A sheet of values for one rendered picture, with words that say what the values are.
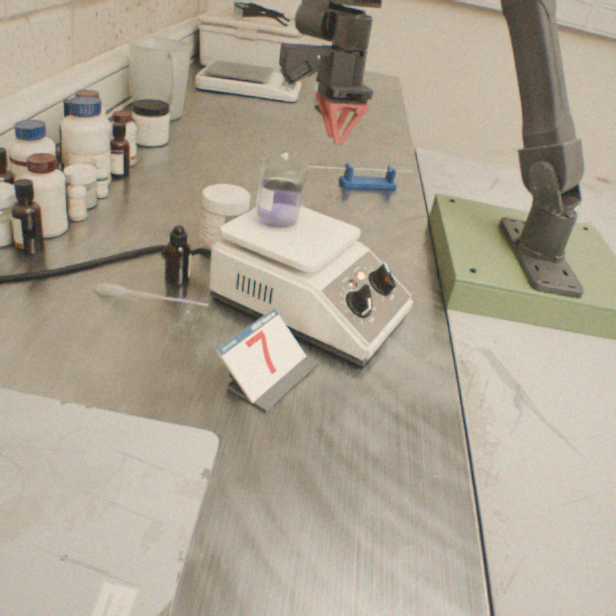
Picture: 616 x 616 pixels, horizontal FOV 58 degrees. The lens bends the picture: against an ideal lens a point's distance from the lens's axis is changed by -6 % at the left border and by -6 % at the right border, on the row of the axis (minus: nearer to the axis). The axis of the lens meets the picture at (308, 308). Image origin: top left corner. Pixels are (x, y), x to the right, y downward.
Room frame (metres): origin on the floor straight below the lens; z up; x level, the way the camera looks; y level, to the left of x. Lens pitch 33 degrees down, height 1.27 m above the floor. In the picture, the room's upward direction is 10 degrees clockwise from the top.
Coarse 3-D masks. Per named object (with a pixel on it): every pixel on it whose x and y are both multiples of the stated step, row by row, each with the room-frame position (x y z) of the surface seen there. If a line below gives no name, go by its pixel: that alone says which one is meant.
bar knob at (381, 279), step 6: (384, 264) 0.57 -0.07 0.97; (378, 270) 0.57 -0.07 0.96; (384, 270) 0.57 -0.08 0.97; (372, 276) 0.56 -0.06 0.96; (378, 276) 0.57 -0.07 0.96; (384, 276) 0.56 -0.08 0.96; (390, 276) 0.56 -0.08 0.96; (372, 282) 0.56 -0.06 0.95; (378, 282) 0.56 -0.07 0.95; (384, 282) 0.56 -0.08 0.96; (390, 282) 0.55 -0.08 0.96; (378, 288) 0.55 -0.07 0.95; (384, 288) 0.55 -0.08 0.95; (390, 288) 0.55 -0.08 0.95; (384, 294) 0.55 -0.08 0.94
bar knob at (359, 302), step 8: (360, 288) 0.52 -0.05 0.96; (368, 288) 0.52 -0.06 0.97; (352, 296) 0.52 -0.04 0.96; (360, 296) 0.51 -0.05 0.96; (368, 296) 0.51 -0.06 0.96; (352, 304) 0.51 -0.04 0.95; (360, 304) 0.51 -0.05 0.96; (368, 304) 0.50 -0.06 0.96; (360, 312) 0.50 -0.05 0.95; (368, 312) 0.51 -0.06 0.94
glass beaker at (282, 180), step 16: (272, 160) 0.61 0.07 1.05; (288, 160) 0.62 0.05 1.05; (304, 160) 0.61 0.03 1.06; (272, 176) 0.57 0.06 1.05; (288, 176) 0.57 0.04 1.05; (304, 176) 0.58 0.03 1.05; (272, 192) 0.57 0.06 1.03; (288, 192) 0.57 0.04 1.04; (256, 208) 0.58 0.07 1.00; (272, 208) 0.57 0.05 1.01; (288, 208) 0.57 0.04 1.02; (256, 224) 0.58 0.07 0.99; (272, 224) 0.57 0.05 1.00; (288, 224) 0.57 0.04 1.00
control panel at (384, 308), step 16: (368, 256) 0.60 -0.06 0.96; (352, 272) 0.55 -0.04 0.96; (368, 272) 0.57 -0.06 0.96; (336, 288) 0.52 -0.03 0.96; (352, 288) 0.53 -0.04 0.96; (400, 288) 0.58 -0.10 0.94; (336, 304) 0.50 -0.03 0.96; (384, 304) 0.54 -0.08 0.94; (400, 304) 0.56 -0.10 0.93; (352, 320) 0.49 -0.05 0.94; (368, 320) 0.50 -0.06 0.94; (384, 320) 0.52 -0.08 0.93; (368, 336) 0.48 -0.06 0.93
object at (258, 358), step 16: (272, 320) 0.48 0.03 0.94; (256, 336) 0.45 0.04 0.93; (272, 336) 0.46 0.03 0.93; (288, 336) 0.48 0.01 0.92; (240, 352) 0.43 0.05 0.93; (256, 352) 0.44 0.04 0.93; (272, 352) 0.45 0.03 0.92; (288, 352) 0.46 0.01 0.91; (240, 368) 0.41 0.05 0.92; (256, 368) 0.42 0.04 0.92; (272, 368) 0.43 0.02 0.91; (256, 384) 0.41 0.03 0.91
